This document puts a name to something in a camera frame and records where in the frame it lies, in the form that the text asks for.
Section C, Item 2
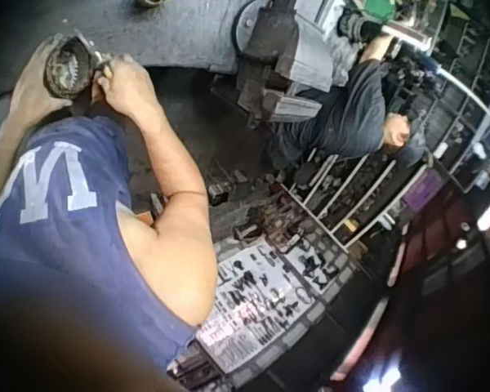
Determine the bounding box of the person's left hand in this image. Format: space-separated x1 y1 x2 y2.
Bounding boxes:
9 34 74 122

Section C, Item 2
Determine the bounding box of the round metal gear part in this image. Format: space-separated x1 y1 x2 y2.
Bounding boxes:
44 29 103 101

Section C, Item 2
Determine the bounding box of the white shelf rack with parts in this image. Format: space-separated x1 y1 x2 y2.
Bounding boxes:
285 0 490 251

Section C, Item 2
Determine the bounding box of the dark grey bench vise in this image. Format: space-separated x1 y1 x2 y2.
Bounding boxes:
210 0 324 130

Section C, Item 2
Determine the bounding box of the small metal hand tool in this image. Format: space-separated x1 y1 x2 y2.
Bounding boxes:
91 50 116 81

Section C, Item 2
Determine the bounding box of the white parts chart poster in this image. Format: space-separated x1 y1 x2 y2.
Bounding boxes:
195 239 353 375

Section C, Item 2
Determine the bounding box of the heap of metal parts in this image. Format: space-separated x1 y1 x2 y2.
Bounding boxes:
203 163 311 246

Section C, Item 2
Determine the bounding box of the purple box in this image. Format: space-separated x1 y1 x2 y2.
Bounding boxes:
403 170 441 213

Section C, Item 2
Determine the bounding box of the axle shaft with rubber boot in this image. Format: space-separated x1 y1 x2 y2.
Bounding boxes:
336 7 430 51

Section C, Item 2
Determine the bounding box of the person's right hand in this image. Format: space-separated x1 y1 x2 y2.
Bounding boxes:
91 52 165 124

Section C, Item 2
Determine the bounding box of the dark metal block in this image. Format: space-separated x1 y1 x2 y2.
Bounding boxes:
167 341 224 385

